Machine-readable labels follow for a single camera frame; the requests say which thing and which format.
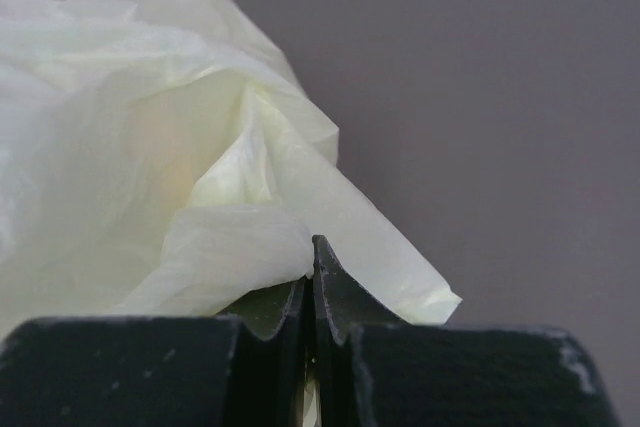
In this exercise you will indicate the light green plastic bag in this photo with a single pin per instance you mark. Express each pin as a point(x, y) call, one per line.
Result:
point(158, 157)

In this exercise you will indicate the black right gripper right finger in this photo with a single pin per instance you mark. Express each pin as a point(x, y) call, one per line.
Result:
point(374, 369)

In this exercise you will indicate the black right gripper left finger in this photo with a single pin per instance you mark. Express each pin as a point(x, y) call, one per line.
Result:
point(243, 367)

